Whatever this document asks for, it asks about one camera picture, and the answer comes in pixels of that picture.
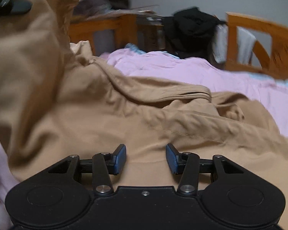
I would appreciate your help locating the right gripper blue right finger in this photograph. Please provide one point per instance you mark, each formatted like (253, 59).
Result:
(187, 165)

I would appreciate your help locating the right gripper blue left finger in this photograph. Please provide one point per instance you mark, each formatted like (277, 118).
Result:
(105, 164)

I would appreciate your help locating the tan hooded zip jacket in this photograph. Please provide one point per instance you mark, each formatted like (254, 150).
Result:
(57, 100)

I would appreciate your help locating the clear plastic bag of clothes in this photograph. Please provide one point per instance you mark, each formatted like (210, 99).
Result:
(87, 9)

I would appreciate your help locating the pink bed sheet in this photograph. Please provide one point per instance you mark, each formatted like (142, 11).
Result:
(192, 71)

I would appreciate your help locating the light blue blanket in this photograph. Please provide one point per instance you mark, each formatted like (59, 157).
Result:
(262, 77)

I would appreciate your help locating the black garment on headboard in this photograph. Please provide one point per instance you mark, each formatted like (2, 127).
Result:
(190, 32)

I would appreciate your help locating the wooden bed frame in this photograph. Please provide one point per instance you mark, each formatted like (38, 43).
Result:
(125, 30)

